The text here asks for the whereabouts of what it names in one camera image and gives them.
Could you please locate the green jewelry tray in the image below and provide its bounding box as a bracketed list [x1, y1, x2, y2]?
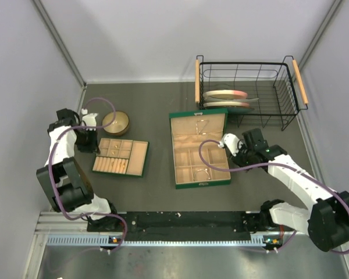
[92, 138, 149, 177]

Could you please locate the silver bracelet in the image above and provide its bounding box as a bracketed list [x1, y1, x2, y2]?
[193, 168, 212, 181]

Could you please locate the silver necklace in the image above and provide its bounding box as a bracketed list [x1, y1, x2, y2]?
[195, 118, 210, 135]

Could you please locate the green jewelry box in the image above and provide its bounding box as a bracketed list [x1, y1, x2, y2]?
[169, 109, 231, 189]

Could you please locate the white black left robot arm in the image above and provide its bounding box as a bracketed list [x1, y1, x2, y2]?
[36, 108, 122, 232]

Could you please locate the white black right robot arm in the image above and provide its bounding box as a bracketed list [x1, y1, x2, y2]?
[222, 128, 349, 252]

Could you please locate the tan ceramic bowl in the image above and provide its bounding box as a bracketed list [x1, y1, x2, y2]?
[102, 111, 130, 136]

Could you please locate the dark green plate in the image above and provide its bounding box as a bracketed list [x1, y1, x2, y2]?
[222, 106, 254, 115]

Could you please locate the cream pink plate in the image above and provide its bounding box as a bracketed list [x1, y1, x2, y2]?
[202, 90, 248, 100]
[203, 101, 250, 109]

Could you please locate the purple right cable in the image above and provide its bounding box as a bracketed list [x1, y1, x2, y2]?
[198, 139, 349, 255]

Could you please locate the purple cable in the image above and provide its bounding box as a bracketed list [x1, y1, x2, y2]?
[198, 139, 349, 255]
[48, 97, 127, 252]

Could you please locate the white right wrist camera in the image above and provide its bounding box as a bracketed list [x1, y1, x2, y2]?
[218, 133, 242, 157]

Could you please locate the black wire dish rack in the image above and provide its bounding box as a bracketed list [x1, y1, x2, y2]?
[195, 55, 309, 130]

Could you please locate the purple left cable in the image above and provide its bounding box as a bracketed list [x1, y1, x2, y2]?
[48, 97, 127, 252]

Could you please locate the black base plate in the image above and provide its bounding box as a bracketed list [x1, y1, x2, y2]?
[87, 210, 280, 241]

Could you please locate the grey slotted cable duct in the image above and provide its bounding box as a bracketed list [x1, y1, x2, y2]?
[47, 234, 282, 248]

